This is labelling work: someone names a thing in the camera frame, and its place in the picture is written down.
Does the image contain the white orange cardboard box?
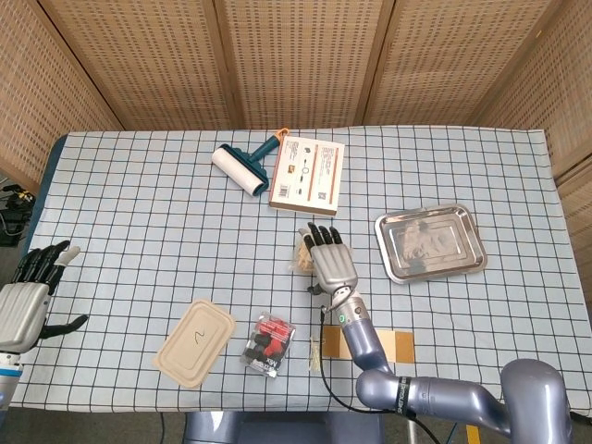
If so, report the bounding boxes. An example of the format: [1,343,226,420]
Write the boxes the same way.
[268,135,346,217]

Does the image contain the woven folding screen panel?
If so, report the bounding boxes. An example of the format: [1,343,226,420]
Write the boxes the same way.
[471,0,592,177]
[363,0,563,129]
[0,0,126,193]
[39,0,244,132]
[215,0,399,130]

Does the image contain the teal white lint roller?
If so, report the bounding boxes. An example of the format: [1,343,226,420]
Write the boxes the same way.
[211,128,290,200]

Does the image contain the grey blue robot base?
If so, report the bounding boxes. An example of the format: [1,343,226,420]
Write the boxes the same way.
[183,411,385,444]

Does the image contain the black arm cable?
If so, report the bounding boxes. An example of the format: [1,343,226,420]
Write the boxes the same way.
[317,308,443,444]

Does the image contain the black floor cables and gear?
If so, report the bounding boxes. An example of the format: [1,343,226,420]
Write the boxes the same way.
[0,183,34,249]

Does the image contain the clear coffee capsule box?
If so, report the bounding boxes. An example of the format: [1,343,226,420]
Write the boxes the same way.
[240,311,297,379]

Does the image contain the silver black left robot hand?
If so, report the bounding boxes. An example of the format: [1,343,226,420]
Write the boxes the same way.
[0,240,89,355]

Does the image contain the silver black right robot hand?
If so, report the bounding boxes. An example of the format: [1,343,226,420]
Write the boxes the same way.
[297,222,360,296]

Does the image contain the clear plastic bag of snacks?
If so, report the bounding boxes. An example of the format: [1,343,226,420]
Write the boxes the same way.
[289,230,320,275]

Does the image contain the beige pulp container lid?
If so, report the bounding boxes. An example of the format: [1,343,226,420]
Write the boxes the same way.
[152,298,237,389]

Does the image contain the brown cardboard piece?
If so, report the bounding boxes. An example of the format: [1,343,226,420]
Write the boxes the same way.
[307,326,416,374]

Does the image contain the blue checked tablecloth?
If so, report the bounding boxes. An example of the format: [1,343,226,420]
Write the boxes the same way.
[8,125,586,413]

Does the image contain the square stainless steel tray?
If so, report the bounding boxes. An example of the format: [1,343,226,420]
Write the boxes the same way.
[374,203,488,284]

